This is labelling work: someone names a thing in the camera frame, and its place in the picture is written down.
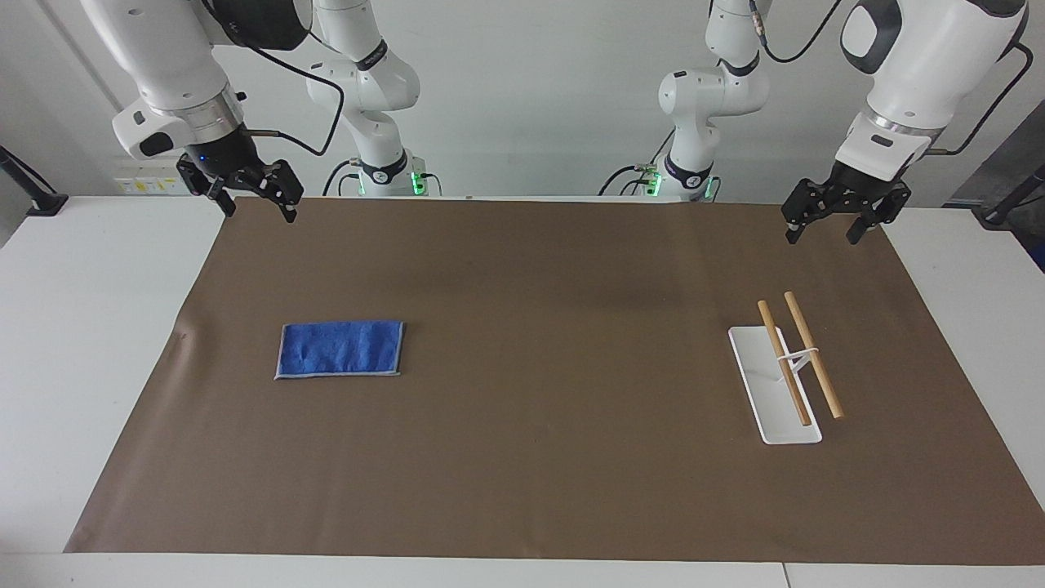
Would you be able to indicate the black stand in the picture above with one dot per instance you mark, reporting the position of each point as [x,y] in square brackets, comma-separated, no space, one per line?
[45,202]
[1000,214]

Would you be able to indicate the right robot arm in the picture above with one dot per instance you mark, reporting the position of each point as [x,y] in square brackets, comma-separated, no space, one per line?
[163,57]

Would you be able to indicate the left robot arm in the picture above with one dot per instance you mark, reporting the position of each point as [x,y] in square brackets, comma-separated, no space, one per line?
[922,57]

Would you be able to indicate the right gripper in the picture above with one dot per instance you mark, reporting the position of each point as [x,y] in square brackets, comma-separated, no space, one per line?
[230,157]

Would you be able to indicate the white wall outlet panel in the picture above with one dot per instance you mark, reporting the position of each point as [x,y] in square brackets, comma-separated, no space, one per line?
[147,181]

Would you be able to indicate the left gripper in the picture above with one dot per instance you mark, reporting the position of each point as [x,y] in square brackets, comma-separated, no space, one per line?
[864,186]

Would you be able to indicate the white rack with wooden bars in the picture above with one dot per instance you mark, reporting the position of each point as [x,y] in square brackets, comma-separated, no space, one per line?
[771,392]

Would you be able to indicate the blue folded towel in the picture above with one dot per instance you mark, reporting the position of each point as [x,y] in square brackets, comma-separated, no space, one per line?
[339,349]

